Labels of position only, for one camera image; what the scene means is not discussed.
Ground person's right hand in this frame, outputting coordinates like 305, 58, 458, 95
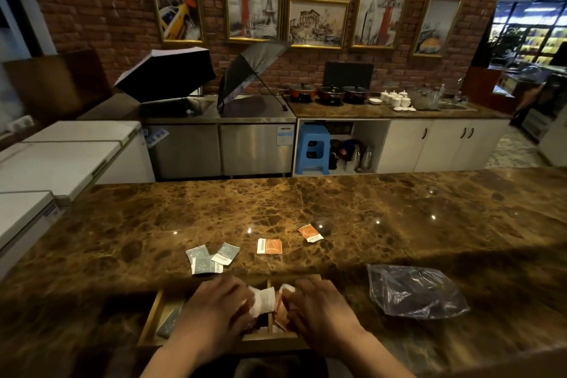
281, 278, 369, 359

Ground person's left hand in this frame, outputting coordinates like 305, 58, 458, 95
174, 275, 257, 364

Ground orange sachet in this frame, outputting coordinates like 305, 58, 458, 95
297, 224, 325, 244
274, 283, 296, 332
256, 238, 283, 255

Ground white sachet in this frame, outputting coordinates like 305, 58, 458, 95
247, 286, 276, 319

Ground person's left forearm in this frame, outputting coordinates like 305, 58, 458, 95
139, 338, 209, 378

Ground person's right forearm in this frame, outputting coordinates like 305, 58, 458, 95
328, 330, 418, 378

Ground grey sachet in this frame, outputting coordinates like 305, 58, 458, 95
185, 244, 210, 265
210, 242, 241, 266
191, 255, 224, 276
155, 300, 185, 340

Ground wooden compartment tray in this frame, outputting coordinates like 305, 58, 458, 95
137, 274, 322, 354

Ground clear plastic bag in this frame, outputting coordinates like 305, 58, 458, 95
366, 263, 471, 320

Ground blue plastic stool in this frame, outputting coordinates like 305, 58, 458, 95
295, 124, 331, 176

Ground stainless steel counter fridge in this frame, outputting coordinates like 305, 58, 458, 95
140, 94, 297, 180

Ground white chest freezer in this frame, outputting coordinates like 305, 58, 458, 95
0, 141, 123, 208
0, 190, 63, 282
22, 119, 156, 185

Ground red cooking pot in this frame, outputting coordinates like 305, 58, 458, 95
317, 85, 346, 107
288, 83, 318, 104
343, 85, 370, 105

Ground white cabinet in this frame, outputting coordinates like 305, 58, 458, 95
292, 118, 511, 177

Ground group of white teacups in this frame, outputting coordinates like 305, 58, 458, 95
379, 89, 417, 112

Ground black screen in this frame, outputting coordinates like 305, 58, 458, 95
322, 61, 375, 91

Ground open grey umbrella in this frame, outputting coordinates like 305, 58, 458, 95
216, 38, 293, 115

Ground open black umbrella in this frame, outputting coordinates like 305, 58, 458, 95
114, 46, 217, 104

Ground group of drinking glasses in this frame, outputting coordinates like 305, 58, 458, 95
409, 84, 440, 111

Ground framed building sketch picture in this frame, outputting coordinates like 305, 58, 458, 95
284, 0, 351, 51

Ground brown board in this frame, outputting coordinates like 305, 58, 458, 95
2, 48, 112, 127

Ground framed red tower picture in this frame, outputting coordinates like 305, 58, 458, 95
351, 0, 411, 51

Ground framed yellow taxi picture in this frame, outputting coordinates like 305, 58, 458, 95
145, 0, 206, 45

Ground framed grey street picture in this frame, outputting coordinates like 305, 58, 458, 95
411, 0, 465, 58

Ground lit display shelves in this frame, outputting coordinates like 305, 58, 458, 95
489, 1, 567, 69

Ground white wall socket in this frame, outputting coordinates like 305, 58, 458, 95
6, 115, 35, 133

